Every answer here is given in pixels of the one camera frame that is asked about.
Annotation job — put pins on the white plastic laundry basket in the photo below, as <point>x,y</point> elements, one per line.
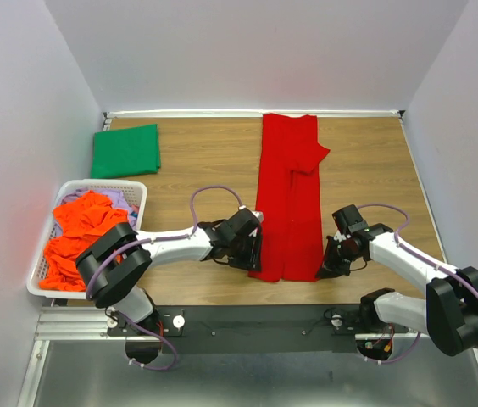
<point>135,194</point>

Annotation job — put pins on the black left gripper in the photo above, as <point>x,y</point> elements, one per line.
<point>252,261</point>

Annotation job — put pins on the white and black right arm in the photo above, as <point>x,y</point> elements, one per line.
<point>448,312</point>

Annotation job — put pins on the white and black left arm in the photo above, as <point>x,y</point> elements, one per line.
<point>112,266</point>

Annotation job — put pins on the aluminium frame rail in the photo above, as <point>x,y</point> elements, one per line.
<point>75,362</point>

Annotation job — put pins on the folded green t shirt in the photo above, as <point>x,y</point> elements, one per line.
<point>126,152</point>

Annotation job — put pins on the orange t shirt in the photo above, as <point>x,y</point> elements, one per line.
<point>82,222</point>

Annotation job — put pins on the red t shirt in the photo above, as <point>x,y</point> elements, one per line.
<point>288,195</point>

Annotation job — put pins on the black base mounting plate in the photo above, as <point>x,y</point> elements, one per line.
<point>252,329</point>

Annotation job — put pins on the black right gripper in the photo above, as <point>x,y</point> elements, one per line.
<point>329,267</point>

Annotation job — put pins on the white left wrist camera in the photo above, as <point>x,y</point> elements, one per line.
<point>257,214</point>

